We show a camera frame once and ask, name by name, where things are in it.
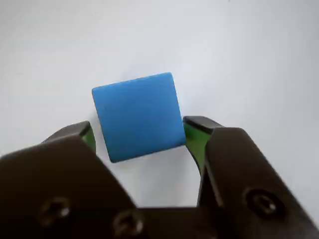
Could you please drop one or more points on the blue cube block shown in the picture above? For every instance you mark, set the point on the blue cube block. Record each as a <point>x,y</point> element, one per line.
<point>138,117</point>

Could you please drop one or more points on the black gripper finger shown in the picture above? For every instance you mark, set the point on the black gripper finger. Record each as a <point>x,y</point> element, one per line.
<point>244,179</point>
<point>54,184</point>

